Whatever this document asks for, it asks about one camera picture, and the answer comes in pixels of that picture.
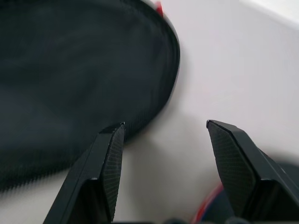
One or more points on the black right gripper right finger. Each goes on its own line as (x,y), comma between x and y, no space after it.
(243,168)

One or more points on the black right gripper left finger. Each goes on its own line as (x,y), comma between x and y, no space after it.
(93,177)

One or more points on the red and black paddle case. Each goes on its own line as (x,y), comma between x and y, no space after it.
(77,77)

